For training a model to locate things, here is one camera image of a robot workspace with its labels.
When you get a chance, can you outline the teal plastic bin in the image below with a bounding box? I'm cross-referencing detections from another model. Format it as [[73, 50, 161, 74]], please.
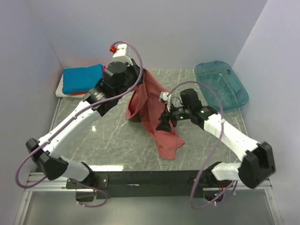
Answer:
[[194, 61, 248, 111]]

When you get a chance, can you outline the black base beam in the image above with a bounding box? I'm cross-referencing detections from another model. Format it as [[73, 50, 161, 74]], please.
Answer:
[[67, 170, 234, 200]]

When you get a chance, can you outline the aluminium frame rail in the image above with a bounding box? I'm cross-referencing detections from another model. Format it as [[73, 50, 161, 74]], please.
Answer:
[[14, 98, 282, 225]]

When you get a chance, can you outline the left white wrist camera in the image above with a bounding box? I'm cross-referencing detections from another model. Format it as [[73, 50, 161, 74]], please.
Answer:
[[110, 44, 133, 65]]

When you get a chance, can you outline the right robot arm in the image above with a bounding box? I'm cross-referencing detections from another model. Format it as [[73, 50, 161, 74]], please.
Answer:
[[156, 89, 276, 188]]

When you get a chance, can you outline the folded blue t shirt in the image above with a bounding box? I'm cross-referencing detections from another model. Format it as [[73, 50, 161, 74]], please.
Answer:
[[62, 64, 103, 95]]

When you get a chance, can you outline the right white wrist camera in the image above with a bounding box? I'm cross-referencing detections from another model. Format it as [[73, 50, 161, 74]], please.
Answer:
[[159, 91, 172, 112]]

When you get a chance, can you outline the salmon pink t shirt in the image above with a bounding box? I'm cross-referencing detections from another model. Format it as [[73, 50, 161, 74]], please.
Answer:
[[125, 70, 184, 160]]

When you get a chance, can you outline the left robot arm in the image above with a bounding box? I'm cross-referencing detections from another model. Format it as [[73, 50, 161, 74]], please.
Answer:
[[26, 58, 144, 188]]

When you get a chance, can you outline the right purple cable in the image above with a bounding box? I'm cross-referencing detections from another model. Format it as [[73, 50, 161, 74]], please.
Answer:
[[169, 81, 237, 210]]

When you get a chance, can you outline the white board under stack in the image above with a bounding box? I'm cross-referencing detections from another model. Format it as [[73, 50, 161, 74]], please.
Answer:
[[55, 75, 84, 98]]

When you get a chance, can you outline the folded orange t shirt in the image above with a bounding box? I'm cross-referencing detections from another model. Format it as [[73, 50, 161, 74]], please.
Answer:
[[69, 92, 87, 96]]

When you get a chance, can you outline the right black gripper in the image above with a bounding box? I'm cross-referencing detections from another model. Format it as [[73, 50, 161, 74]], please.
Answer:
[[155, 102, 192, 133]]

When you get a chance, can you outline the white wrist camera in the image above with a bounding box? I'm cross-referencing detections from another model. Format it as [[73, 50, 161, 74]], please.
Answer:
[[159, 91, 172, 112], [110, 44, 133, 65]]

